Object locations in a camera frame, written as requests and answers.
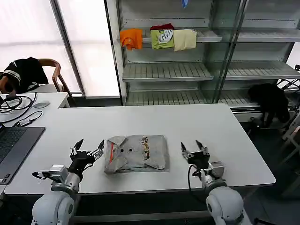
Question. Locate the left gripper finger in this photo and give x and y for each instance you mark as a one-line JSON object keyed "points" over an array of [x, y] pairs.
{"points": [[97, 152], [75, 148]]}

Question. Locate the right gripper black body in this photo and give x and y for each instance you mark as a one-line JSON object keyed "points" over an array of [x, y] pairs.
{"points": [[199, 160]]}

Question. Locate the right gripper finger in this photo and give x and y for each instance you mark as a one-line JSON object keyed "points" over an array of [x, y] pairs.
{"points": [[204, 150], [185, 152]]}

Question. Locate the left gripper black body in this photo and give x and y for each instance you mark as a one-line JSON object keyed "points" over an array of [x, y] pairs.
{"points": [[80, 161]]}

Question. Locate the grey printed t-shirt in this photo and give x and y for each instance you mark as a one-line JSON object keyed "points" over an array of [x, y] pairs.
{"points": [[138, 161]]}

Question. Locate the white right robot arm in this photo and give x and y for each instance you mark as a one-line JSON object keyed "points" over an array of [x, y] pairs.
{"points": [[225, 204]]}

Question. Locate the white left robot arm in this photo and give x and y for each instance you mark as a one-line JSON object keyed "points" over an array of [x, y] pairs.
{"points": [[51, 206]]}

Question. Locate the silver round desk cap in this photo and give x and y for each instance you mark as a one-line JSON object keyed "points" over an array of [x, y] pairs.
{"points": [[41, 104]]}

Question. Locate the dark grey laptop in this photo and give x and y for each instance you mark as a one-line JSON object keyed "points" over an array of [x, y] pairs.
{"points": [[14, 145]]}

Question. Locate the brown wooden chair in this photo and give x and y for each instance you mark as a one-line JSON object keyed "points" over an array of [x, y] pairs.
{"points": [[56, 68]]}

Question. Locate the grey metal shelf rack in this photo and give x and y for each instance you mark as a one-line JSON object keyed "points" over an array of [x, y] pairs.
{"points": [[164, 70], [257, 70]]}

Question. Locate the black garment with white stripe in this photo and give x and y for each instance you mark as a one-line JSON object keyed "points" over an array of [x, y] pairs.
{"points": [[23, 70]]}

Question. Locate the thick grey window post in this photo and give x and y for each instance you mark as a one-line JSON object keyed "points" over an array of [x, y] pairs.
{"points": [[68, 47]]}

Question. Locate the thin dark window post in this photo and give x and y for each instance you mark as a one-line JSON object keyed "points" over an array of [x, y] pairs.
{"points": [[110, 35]]}

